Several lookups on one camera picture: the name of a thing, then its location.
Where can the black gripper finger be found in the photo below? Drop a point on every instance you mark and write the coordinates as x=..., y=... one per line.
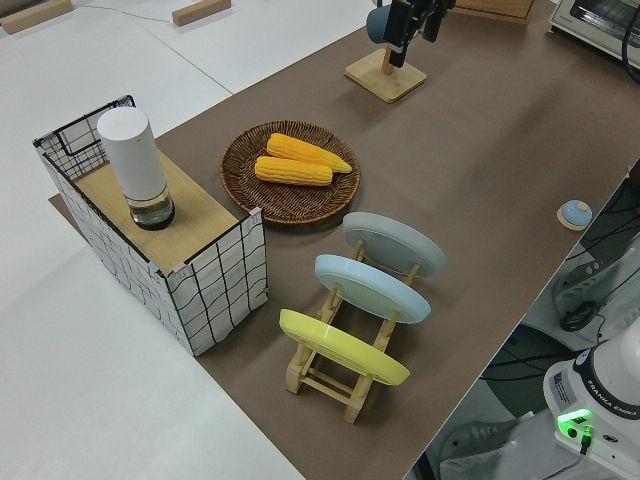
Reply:
x=398, y=30
x=433, y=22

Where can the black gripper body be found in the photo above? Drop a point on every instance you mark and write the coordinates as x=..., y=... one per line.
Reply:
x=416, y=10

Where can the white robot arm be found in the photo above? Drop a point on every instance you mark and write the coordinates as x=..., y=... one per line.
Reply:
x=600, y=390

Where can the dark blue mug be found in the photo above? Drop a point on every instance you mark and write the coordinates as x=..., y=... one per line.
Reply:
x=377, y=25

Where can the wooden mug tree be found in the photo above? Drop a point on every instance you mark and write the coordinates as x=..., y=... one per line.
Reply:
x=385, y=80

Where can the brown table mat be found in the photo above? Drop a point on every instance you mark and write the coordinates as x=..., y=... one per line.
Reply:
x=475, y=150

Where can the yellow corn cob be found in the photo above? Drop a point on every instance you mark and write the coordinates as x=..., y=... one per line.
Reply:
x=295, y=172
x=300, y=147

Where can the beige toaster oven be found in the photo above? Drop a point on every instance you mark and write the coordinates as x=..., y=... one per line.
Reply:
x=595, y=25

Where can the wooden block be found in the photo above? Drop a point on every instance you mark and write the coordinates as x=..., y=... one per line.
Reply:
x=35, y=15
x=200, y=12

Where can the brown wicker basket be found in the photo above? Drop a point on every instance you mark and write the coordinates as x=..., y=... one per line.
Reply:
x=290, y=205

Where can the grey plate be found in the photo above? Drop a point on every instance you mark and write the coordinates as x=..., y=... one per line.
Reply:
x=395, y=242

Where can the small blue cup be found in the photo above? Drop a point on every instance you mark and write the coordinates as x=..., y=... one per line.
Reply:
x=575, y=215

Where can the light blue plate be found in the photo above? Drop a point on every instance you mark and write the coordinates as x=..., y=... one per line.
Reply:
x=370, y=287

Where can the white cylinder bottle clear base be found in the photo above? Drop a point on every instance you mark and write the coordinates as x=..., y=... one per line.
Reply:
x=135, y=160

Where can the yellow plate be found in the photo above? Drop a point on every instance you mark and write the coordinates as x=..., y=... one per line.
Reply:
x=345, y=350

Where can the wooden plate rack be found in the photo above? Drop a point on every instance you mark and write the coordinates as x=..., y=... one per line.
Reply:
x=325, y=387

